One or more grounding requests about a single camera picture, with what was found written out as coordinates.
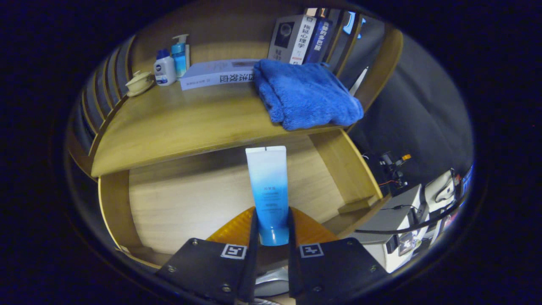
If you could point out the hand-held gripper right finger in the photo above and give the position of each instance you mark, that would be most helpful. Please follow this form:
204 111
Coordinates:
293 262

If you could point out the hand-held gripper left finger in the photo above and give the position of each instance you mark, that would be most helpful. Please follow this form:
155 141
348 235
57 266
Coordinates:
253 262

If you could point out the blue and white tube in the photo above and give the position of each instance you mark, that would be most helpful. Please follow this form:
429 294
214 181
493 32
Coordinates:
267 186

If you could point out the wooden drawer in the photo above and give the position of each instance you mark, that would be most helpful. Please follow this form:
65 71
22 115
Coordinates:
190 199

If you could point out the wooden countertop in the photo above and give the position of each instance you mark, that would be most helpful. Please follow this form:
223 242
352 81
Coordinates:
178 123

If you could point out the wooden cabinet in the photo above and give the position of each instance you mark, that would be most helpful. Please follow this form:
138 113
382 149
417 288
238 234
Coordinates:
237 29

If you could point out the white equipment box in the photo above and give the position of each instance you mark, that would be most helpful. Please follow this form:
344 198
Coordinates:
389 220

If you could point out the black device with orange tip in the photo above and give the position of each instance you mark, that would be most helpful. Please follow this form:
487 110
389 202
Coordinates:
394 167

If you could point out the blue towel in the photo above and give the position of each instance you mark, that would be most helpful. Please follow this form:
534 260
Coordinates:
305 95

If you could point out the pale grey book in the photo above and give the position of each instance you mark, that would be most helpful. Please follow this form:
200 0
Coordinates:
216 74

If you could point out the black backdrop cloth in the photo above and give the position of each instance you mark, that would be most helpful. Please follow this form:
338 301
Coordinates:
423 106

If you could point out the white bottle with blue cap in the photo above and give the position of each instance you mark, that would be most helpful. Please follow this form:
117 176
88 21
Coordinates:
164 70

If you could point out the beige lidded teacup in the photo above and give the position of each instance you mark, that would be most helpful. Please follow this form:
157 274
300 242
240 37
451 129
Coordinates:
139 82

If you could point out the blue pump bottle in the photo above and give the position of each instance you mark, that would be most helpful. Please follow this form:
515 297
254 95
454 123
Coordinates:
180 57

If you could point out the dark blue book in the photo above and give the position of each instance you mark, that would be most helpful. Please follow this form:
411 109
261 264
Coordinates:
319 40

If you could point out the white and grey book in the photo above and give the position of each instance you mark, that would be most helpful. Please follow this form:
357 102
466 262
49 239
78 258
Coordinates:
290 38

